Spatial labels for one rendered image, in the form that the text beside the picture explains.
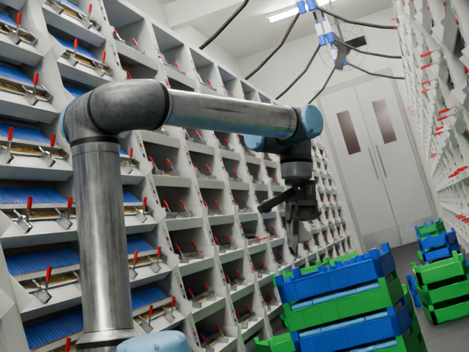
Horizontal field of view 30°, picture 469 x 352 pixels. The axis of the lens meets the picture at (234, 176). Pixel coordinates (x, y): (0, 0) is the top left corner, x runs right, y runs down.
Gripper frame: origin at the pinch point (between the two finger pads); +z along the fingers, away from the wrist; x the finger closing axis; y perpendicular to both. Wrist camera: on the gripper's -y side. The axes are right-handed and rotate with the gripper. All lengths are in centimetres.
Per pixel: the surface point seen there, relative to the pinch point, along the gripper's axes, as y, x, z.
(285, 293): -2.7, -2.1, 12.3
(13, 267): -76, -11, 4
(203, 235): -5, 163, -15
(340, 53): 172, 523, -206
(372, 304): 18.6, -13.4, 15.9
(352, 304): 13.8, -10.8, 15.6
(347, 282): 12.7, -11.2, 9.7
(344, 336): 11.9, -8.4, 24.4
